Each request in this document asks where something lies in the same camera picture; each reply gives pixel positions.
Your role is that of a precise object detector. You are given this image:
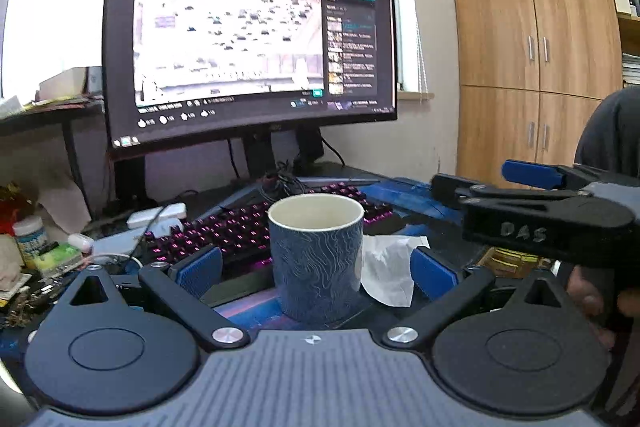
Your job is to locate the blue desk mat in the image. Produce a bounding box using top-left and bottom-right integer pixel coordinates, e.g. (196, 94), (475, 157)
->
(369, 176), (467, 229)

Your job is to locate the blue wavy patterned mug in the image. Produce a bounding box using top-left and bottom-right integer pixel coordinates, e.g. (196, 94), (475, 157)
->
(267, 194), (365, 326)

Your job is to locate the wooden bookshelf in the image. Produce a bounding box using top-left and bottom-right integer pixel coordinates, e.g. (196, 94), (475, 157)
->
(596, 0), (640, 88)

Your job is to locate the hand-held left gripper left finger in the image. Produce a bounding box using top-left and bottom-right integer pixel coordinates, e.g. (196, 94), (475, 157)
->
(57, 244), (252, 352)

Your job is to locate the black cable bundle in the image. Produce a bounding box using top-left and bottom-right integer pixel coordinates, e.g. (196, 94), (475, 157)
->
(259, 161), (307, 204)

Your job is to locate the white crumpled paper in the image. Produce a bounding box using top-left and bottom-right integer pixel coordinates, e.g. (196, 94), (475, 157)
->
(36, 171), (94, 234)

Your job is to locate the black desk shelf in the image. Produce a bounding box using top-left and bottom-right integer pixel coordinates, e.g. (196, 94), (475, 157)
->
(0, 98), (107, 219)

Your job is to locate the white tissue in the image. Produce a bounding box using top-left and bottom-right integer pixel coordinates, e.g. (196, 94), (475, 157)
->
(360, 234), (431, 309)

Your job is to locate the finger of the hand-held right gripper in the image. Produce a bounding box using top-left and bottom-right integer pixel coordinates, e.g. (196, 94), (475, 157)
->
(430, 173), (503, 211)
(501, 159), (601, 195)

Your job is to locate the person's right hand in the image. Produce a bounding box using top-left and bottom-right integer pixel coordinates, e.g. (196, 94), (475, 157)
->
(566, 264), (640, 352)

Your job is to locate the white flat device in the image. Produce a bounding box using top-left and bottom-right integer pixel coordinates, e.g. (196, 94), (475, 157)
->
(126, 202), (187, 230)

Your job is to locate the curved computer monitor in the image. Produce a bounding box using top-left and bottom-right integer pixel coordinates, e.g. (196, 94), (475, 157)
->
(102, 0), (400, 178)

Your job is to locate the person's dark clothing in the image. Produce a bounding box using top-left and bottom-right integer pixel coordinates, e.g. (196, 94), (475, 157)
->
(573, 86), (640, 178)

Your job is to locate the green packet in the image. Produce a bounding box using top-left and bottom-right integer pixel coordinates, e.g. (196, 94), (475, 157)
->
(34, 242), (84, 276)

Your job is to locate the white jar teal label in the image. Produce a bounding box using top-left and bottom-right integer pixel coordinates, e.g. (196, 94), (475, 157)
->
(12, 215), (50, 270)

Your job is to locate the wooden wardrobe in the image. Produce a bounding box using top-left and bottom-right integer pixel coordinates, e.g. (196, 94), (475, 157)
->
(439, 0), (627, 194)

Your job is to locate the black backlit keyboard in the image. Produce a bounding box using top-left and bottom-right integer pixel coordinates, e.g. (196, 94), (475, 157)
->
(142, 180), (404, 281)

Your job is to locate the white cardboard box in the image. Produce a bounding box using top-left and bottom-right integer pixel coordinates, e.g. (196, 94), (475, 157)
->
(38, 66), (104, 101)

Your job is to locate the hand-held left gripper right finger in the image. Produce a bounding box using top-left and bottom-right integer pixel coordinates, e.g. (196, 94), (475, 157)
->
(383, 246), (583, 352)

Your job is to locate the white earbuds case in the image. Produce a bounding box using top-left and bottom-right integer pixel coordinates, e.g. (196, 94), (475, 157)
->
(67, 232), (95, 255)

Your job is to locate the stack of books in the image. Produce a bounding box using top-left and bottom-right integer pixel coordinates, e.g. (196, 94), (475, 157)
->
(621, 53), (640, 86)

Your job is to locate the yellow box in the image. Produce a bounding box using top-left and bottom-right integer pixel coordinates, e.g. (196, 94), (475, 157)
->
(474, 246), (552, 279)

